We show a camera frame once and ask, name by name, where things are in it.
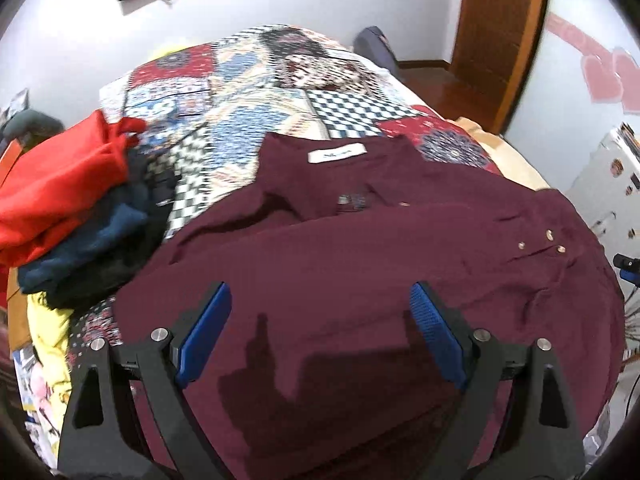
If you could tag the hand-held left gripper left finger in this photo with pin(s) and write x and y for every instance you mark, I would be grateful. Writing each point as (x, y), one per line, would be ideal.
(205, 335)

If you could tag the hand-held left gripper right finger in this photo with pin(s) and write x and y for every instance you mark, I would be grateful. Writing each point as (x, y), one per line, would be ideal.
(435, 330)

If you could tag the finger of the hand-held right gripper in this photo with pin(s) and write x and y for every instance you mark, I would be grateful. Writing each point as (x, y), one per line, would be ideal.
(625, 261)

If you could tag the maroon shirt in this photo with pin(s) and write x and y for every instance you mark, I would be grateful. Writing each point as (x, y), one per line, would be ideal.
(325, 260)

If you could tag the white cabinet with stickers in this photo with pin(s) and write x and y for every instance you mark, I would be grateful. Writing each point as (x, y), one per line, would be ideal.
(610, 170)

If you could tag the black garment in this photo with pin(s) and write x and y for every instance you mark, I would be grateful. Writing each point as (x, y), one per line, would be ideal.
(100, 287)

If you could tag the peach bed sheet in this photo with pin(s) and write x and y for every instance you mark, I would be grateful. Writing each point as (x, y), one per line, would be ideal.
(515, 165)

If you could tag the navy blue garment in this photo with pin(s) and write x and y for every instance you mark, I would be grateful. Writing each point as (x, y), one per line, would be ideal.
(90, 240)

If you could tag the yellow garment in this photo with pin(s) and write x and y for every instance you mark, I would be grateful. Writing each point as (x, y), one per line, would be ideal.
(47, 330)

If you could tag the printed white sheet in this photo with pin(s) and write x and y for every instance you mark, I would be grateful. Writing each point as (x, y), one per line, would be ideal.
(32, 390)

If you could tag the brown cardboard box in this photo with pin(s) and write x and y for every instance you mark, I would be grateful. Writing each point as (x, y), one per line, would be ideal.
(17, 310)

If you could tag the red garment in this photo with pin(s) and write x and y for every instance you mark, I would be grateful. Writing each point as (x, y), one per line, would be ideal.
(60, 180)

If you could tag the patchwork printed blanket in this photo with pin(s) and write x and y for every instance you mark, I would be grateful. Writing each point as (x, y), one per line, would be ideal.
(240, 110)

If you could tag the wooden door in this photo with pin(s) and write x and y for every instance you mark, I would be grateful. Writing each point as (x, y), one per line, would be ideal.
(500, 35)

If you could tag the grey pillow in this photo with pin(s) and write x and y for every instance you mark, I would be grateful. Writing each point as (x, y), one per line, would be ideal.
(30, 121)

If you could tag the grey bag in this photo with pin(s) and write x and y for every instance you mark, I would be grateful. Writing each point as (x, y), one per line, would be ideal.
(375, 47)

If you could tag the pink wall sticker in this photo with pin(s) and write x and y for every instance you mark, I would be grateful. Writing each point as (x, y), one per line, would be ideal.
(600, 70)

